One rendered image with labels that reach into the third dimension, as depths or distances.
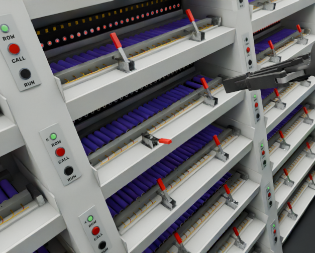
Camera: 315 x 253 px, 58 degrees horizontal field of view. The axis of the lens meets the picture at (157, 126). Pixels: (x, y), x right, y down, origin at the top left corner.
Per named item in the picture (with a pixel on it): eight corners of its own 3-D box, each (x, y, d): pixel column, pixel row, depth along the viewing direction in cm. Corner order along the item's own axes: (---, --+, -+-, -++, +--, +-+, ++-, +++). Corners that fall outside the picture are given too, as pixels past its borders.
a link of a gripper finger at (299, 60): (310, 77, 49) (307, 80, 48) (253, 90, 58) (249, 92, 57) (303, 55, 48) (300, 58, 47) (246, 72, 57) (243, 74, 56)
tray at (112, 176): (243, 99, 99) (246, 74, 93) (103, 201, 64) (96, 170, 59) (197, 83, 111) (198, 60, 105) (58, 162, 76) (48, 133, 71)
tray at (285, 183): (324, 150, 160) (331, 130, 152) (275, 216, 126) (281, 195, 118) (289, 136, 172) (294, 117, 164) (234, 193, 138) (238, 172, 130)
